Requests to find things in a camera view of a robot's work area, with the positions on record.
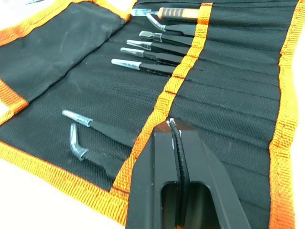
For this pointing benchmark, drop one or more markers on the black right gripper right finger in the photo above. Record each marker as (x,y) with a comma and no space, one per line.
(207,167)

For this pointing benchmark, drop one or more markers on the black tweezers straight silver tip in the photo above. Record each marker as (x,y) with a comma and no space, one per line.
(35,2)
(176,38)
(112,130)
(166,47)
(159,56)
(155,67)

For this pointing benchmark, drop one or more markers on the black tweezers bent silver tip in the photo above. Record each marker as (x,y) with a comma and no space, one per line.
(178,28)
(98,160)

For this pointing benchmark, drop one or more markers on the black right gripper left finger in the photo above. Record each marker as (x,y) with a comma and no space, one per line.
(152,162)

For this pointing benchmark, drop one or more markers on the black tool roll orange trim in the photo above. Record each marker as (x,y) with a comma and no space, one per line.
(95,90)

